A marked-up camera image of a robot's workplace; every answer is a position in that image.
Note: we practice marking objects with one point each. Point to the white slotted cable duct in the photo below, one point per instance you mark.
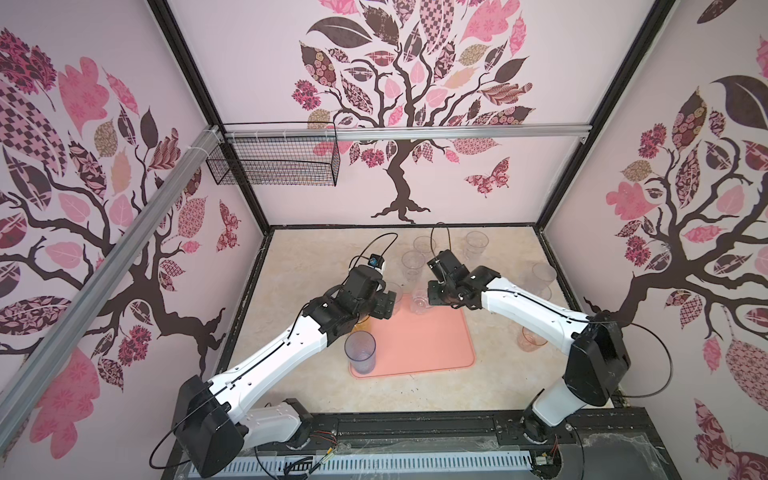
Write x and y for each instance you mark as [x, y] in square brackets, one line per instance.
[390, 465]

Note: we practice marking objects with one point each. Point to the aluminium rail back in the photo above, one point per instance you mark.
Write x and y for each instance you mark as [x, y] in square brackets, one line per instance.
[418, 133]

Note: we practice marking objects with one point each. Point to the blue plastic cup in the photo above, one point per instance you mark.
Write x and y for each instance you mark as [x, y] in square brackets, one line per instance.
[360, 349]

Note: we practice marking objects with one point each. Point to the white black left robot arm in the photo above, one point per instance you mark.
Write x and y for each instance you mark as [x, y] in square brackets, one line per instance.
[216, 419]

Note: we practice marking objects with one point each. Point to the black wire basket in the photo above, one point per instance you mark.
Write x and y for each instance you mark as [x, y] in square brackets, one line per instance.
[284, 153]

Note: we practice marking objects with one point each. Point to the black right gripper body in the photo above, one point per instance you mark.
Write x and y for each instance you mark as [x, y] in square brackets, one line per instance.
[439, 295]

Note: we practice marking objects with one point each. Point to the aluminium rail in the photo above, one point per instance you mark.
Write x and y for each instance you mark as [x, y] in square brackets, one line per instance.
[29, 383]
[418, 133]

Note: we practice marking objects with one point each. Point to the aluminium rail left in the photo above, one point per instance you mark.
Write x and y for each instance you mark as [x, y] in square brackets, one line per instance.
[29, 383]

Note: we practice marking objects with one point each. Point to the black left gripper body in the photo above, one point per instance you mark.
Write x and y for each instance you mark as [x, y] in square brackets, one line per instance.
[379, 307]

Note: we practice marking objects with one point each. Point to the pink faceted plastic cup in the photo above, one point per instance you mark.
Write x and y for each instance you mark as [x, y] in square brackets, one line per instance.
[528, 341]

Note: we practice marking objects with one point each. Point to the clear ribbed cup row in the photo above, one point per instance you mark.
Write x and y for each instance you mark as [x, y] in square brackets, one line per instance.
[545, 293]

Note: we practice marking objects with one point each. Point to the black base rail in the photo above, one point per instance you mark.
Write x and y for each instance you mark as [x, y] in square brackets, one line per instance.
[502, 426]

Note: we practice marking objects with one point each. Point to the pink plastic tray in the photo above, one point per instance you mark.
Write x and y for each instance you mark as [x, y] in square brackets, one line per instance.
[409, 343]

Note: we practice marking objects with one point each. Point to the clear dotted cup right row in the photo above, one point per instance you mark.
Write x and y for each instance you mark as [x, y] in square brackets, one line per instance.
[543, 275]

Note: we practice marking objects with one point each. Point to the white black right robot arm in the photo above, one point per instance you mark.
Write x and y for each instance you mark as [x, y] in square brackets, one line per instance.
[597, 358]

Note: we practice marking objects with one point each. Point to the yellow plastic cup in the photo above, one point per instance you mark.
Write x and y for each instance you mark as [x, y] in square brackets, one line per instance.
[360, 325]

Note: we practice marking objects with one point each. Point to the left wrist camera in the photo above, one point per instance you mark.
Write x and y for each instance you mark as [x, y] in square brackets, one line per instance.
[376, 261]

